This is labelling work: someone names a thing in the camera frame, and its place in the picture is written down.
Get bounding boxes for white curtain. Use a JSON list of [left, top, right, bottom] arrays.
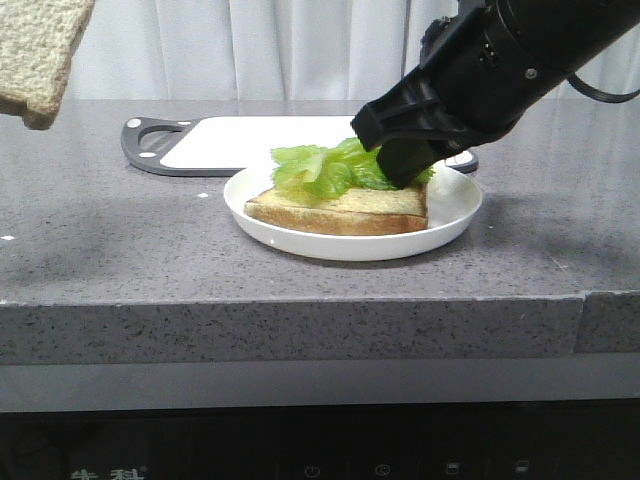
[[64, 0, 640, 102]]

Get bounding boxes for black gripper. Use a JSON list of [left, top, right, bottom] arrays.
[[352, 1, 639, 188]]

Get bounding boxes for white round plate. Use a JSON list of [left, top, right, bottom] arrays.
[[223, 162, 483, 262]]

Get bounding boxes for green lettuce leaf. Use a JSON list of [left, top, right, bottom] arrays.
[[270, 136, 436, 201]]

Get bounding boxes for toasted bread slice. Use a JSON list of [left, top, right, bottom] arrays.
[[1, 1, 95, 130], [244, 184, 429, 236]]

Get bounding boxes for white cutting board grey rim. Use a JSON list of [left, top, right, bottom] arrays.
[[121, 115, 480, 178]]

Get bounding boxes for black appliance control panel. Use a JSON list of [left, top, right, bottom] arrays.
[[1, 400, 639, 479]]

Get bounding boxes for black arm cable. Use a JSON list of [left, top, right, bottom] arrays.
[[566, 72, 640, 105]]

